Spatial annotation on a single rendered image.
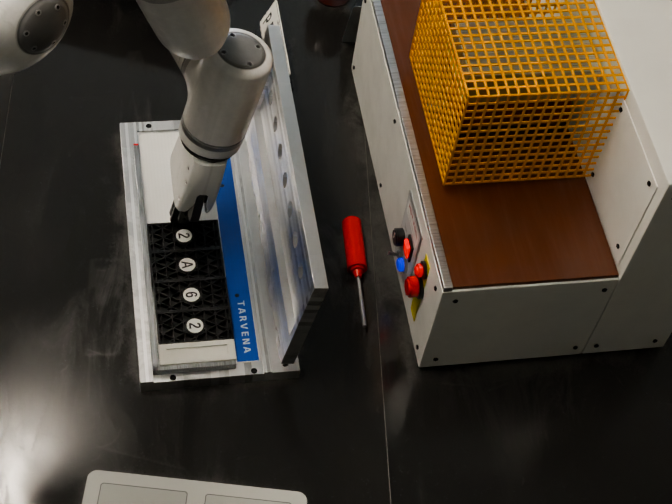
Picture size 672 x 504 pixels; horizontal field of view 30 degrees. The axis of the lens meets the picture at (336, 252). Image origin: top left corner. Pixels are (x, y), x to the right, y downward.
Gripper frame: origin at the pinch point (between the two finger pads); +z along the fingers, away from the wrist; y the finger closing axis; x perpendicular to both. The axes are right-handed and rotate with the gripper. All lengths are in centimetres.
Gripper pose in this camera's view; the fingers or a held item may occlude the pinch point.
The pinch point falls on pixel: (183, 210)
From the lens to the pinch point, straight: 174.9
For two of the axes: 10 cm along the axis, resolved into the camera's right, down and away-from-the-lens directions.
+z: -3.1, 5.8, 7.5
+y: 1.6, 8.1, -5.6
